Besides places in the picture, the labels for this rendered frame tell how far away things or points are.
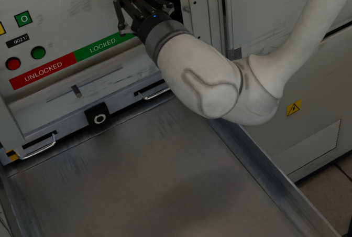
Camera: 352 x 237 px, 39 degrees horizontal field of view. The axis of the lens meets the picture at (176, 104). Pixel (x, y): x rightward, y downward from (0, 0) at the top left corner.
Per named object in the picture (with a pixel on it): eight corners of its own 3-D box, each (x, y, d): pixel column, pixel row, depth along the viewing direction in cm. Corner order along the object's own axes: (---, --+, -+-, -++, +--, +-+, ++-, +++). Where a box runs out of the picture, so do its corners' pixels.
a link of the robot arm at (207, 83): (142, 67, 90) (186, 88, 99) (184, 120, 80) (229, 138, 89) (178, 20, 87) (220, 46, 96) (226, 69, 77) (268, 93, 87)
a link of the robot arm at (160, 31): (200, 62, 97) (186, 45, 100) (196, 25, 90) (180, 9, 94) (160, 81, 94) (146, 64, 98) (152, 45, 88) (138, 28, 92)
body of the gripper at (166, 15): (147, 61, 97) (128, 37, 103) (185, 44, 100) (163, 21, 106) (141, 31, 92) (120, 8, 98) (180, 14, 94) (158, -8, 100)
